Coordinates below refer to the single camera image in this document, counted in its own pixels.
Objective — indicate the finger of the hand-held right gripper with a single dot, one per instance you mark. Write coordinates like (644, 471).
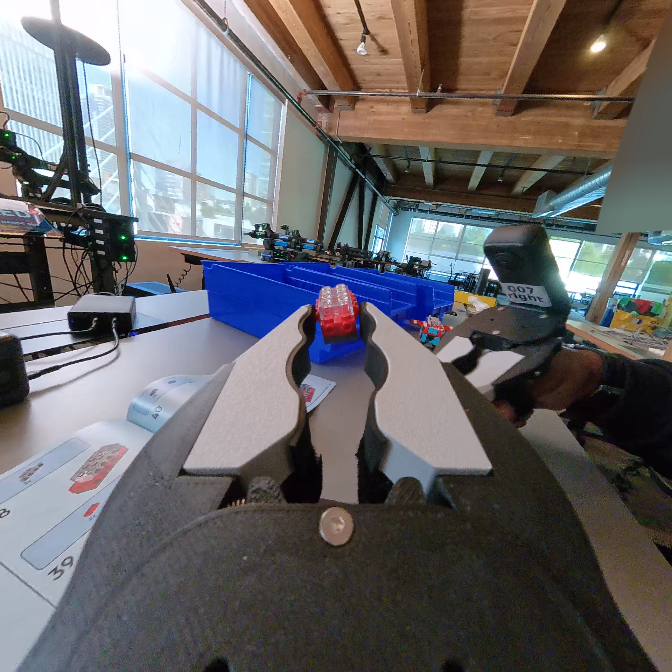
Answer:
(454, 349)
(496, 367)

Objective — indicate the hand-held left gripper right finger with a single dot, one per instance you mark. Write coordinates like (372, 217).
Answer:
(420, 409)

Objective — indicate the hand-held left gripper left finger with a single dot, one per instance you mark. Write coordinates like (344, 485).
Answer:
(252, 409)

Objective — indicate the teal red toy brick robot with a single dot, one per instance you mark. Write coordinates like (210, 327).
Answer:
(435, 333)

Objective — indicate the blue plastic storage bin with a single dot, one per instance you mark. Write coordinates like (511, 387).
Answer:
(246, 299)
(435, 294)
(378, 303)

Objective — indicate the red clear toy brick assembly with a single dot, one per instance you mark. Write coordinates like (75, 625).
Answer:
(338, 320)

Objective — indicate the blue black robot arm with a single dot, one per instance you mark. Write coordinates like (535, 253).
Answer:
(262, 244)
(304, 244)

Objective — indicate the person's right forearm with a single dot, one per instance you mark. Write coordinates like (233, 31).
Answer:
(640, 399)

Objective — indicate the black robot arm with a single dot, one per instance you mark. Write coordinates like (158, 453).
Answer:
(31, 168)

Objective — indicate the grey desk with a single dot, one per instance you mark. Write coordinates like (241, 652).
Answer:
(68, 420)

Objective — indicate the person's right hand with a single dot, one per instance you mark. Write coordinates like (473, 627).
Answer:
(567, 378)

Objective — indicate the yellow box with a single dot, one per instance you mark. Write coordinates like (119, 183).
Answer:
(467, 300)

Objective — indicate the cluttered grey table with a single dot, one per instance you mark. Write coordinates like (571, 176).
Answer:
(603, 336)

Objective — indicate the window showing green trees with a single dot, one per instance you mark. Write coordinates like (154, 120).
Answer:
(582, 262)
(446, 246)

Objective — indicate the wooden column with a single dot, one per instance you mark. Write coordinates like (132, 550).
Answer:
(611, 278)

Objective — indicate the yellow bin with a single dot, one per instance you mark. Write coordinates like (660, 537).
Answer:
(630, 320)

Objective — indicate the row of black robot arms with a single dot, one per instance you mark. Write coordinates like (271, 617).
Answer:
(367, 257)

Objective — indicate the grey table brown edge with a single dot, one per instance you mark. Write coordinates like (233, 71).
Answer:
(168, 304)

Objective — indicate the long grey workbench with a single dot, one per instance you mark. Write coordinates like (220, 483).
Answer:
(220, 254)

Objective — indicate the black adapter box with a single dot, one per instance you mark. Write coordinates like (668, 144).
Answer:
(99, 309)

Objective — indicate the toy brick instruction booklet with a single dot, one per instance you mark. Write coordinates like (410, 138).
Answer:
(78, 472)

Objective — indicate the black box green lights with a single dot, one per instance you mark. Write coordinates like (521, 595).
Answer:
(113, 239)

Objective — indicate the metal sprinkler pipe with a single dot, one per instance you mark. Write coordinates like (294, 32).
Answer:
(472, 95)

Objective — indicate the black charger green display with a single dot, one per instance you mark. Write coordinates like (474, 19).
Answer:
(13, 367)

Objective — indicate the large grid window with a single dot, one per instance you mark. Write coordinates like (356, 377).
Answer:
(173, 131)

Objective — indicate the round ceiling lamp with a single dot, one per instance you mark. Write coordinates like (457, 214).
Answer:
(598, 44)

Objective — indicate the clear printed sign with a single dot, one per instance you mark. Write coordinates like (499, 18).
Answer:
(21, 215)

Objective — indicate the ceiling spot lamp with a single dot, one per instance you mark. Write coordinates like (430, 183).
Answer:
(362, 48)

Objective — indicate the black tall stand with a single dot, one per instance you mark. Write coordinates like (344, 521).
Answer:
(71, 105)

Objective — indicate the silver ventilation duct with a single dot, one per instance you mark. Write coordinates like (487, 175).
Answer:
(577, 191)

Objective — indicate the black metal rig frame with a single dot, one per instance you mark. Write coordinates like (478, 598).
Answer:
(31, 262)

